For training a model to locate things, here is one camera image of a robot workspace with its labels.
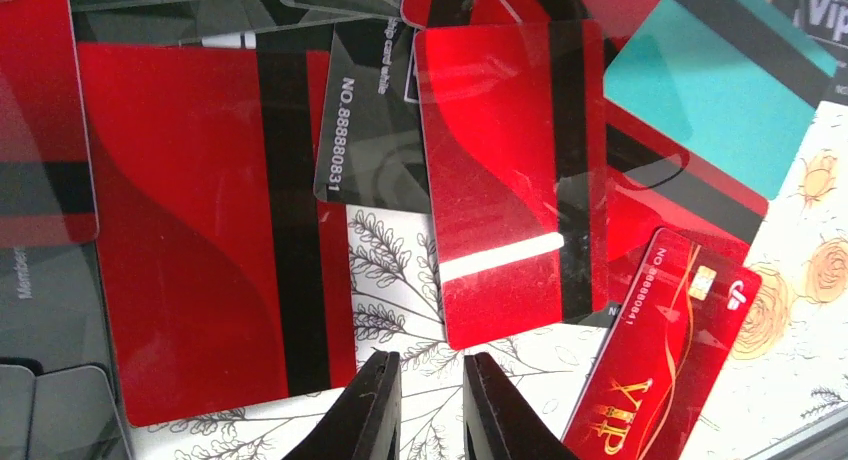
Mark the teal card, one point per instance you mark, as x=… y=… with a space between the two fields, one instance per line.
x=733 y=81

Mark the black vip card upper right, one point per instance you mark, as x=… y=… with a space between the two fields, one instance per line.
x=825 y=21

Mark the red card black stripe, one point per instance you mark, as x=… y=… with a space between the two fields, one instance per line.
x=515 y=144

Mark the large red card left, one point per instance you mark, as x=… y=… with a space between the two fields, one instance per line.
x=226 y=280

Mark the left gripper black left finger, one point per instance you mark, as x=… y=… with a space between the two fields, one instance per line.
x=364 y=422

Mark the red vip card gold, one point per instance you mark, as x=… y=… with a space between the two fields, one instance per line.
x=674 y=332

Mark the black numbered card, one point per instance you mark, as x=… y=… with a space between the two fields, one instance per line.
x=371 y=146

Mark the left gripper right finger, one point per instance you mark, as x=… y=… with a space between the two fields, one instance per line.
x=499 y=424

